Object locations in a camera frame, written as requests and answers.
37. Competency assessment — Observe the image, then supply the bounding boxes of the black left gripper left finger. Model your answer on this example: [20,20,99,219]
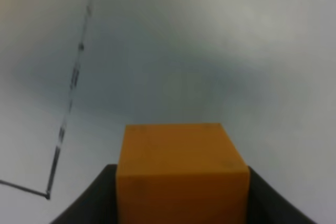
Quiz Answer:
[52,164,118,223]

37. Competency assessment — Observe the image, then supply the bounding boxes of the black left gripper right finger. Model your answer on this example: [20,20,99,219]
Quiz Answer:
[247,167,314,224]

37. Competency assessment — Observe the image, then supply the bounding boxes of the orange cube block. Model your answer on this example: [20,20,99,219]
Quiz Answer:
[116,123,250,223]

